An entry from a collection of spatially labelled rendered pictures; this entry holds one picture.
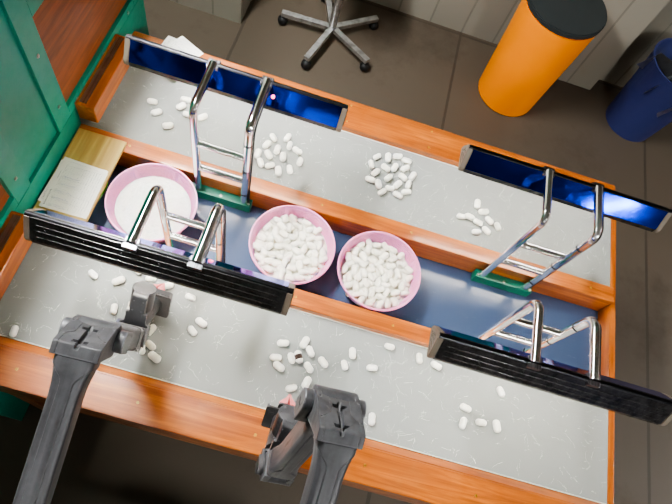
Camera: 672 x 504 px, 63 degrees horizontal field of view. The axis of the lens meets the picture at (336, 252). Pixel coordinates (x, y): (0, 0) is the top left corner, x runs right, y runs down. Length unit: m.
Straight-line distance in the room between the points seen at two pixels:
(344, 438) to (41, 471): 0.46
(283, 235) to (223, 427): 0.60
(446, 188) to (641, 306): 1.50
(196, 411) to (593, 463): 1.15
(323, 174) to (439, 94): 1.52
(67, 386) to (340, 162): 1.22
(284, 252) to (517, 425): 0.86
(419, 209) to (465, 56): 1.77
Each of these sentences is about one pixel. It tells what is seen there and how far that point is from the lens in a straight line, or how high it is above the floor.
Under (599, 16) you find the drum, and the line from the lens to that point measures 3.09.
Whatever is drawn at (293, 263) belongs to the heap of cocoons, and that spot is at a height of 0.73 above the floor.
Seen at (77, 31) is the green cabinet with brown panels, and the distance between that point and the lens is 1.83.
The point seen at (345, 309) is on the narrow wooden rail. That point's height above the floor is 0.77.
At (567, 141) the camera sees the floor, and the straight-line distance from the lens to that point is 3.43.
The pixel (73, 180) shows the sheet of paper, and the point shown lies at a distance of 1.81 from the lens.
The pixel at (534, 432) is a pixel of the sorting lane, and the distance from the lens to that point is 1.79.
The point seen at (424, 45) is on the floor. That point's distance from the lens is 3.46.
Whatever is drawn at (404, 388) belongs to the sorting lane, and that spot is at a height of 0.74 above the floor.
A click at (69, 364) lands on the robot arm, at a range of 0.97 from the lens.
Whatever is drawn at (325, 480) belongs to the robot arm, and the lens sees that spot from 0.91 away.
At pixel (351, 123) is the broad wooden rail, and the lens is 1.97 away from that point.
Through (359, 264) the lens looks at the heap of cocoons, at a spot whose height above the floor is 0.74.
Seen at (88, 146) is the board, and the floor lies 0.78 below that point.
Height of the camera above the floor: 2.29
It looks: 64 degrees down
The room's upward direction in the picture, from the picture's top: 25 degrees clockwise
